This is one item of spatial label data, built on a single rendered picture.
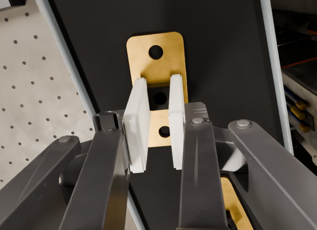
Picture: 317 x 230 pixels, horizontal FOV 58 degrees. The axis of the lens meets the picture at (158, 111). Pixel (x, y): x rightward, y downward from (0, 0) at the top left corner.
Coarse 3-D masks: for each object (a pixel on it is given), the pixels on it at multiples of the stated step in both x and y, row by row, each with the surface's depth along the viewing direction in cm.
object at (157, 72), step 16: (176, 32) 19; (128, 48) 19; (144, 48) 19; (176, 48) 19; (144, 64) 20; (160, 64) 20; (176, 64) 20; (160, 80) 20; (160, 112) 21; (160, 144) 22
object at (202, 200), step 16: (192, 128) 12; (208, 128) 12; (192, 144) 11; (208, 144) 11; (192, 160) 10; (208, 160) 10; (192, 176) 9; (208, 176) 9; (192, 192) 8; (208, 192) 8; (192, 208) 8; (208, 208) 8; (224, 208) 8; (192, 224) 7; (208, 224) 7; (224, 224) 7
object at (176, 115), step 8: (176, 80) 18; (176, 88) 16; (176, 96) 15; (176, 104) 14; (168, 112) 14; (176, 112) 13; (176, 120) 13; (184, 120) 13; (176, 128) 13; (176, 136) 13; (176, 144) 13; (176, 152) 14; (176, 160) 14; (176, 168) 14
